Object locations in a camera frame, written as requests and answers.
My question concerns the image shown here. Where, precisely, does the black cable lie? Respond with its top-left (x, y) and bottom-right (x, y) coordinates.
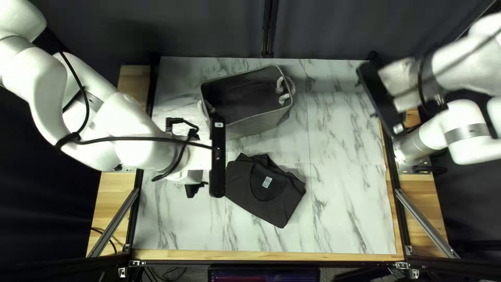
top-left (55, 51), bottom-right (214, 183)
top-left (91, 226), bottom-right (118, 255)
top-left (416, 59), bottom-right (449, 113)

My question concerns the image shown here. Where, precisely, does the black sweatshirt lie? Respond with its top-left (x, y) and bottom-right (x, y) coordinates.
top-left (225, 153), bottom-right (307, 229)

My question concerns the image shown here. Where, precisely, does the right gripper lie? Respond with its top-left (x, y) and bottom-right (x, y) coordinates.
top-left (377, 56), bottom-right (426, 114)

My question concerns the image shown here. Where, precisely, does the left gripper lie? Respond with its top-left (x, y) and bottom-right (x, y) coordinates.
top-left (164, 147), bottom-right (214, 199)

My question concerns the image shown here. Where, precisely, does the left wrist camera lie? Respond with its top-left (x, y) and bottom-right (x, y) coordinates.
top-left (209, 115), bottom-right (227, 199)

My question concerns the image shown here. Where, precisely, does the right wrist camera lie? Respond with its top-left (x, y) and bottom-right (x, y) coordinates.
top-left (356, 60), bottom-right (406, 138)

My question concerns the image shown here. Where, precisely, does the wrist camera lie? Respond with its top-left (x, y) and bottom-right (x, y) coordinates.
top-left (209, 115), bottom-right (227, 199)
top-left (356, 60), bottom-right (406, 138)

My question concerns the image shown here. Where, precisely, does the grey fabric basket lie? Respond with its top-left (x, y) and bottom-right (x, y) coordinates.
top-left (199, 64), bottom-right (296, 138)

